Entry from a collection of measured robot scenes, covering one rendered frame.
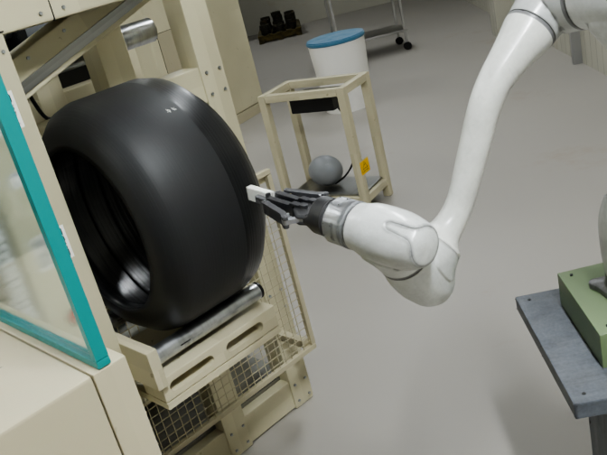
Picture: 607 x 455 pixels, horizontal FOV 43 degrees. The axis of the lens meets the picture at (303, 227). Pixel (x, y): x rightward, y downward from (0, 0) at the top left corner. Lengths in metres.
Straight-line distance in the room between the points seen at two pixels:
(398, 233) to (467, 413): 1.63
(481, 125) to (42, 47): 1.16
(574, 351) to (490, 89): 0.75
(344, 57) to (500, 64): 5.57
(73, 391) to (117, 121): 0.79
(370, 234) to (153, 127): 0.57
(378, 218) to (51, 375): 0.60
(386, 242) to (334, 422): 1.71
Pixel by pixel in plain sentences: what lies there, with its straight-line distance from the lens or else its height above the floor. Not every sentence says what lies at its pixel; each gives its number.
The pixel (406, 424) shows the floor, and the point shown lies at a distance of 2.84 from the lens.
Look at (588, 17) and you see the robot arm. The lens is 1.44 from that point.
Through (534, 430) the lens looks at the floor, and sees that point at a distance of 2.75.
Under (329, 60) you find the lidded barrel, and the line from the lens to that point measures 6.99.
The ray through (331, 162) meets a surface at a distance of 4.77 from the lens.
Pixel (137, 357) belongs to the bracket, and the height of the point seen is 0.93.
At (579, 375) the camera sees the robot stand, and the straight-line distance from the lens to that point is 1.86.
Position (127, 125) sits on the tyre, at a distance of 1.64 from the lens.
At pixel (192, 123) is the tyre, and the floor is 1.38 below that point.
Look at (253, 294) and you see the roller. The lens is 1.90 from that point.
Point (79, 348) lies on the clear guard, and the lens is 1.04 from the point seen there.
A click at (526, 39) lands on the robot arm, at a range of 1.46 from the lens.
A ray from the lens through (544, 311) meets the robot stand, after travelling 2.10.
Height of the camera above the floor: 1.72
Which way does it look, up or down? 22 degrees down
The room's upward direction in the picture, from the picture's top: 14 degrees counter-clockwise
